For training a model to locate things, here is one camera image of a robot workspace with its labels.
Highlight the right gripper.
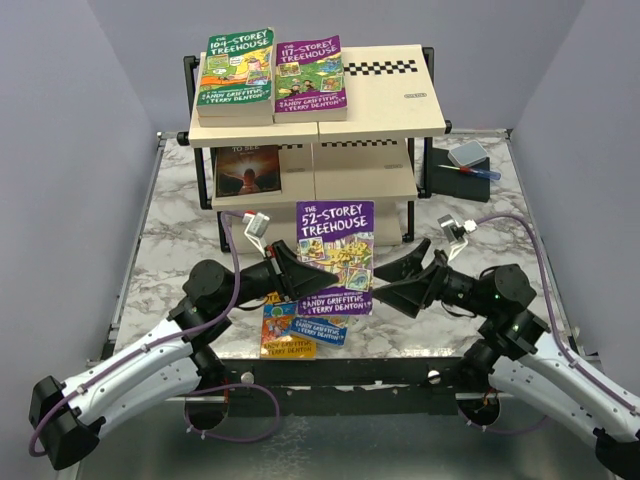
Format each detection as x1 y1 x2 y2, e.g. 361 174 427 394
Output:
370 238 494 316

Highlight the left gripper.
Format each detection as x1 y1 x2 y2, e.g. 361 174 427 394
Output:
219 240 339 312

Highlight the lilac Treehouse book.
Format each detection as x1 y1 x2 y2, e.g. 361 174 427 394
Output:
296 200 375 316

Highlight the blue 91-Storey Treehouse book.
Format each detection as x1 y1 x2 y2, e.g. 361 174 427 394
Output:
287 316 349 347

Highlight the dark Three Days To See book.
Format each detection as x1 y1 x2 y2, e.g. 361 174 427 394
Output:
215 145 282 198

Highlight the purple 117-Storey Treehouse book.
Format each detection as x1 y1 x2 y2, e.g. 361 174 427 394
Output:
274 35 348 124

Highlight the green 104-Storey Treehouse book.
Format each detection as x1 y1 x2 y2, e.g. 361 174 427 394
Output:
195 27 275 117

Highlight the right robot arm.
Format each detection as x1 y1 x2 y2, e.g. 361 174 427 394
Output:
373 240 639 479

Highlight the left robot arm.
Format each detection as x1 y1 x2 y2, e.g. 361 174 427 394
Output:
28 241 338 470

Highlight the yellow 130-Storey Treehouse book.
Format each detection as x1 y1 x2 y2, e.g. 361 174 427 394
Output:
260 292 316 360

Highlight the black box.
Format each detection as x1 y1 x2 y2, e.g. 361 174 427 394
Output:
425 148 491 203

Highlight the beige three-tier shelf rack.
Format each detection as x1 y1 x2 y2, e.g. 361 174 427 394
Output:
178 45 446 247

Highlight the red blue screwdriver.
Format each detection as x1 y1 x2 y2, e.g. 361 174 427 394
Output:
439 165 501 181

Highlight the grey small case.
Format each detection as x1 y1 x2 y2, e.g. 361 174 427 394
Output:
447 140 489 167

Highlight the orange 39-Storey Treehouse book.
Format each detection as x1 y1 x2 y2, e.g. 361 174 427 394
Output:
196 52 275 128

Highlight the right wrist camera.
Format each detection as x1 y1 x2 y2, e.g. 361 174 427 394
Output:
438 215 478 244

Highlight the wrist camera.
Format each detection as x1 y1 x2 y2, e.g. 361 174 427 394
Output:
243 212 270 238
438 215 478 244

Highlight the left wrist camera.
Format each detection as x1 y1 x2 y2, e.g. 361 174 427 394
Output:
243 212 270 238

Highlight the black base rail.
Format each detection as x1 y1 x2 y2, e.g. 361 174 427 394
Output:
225 357 489 416

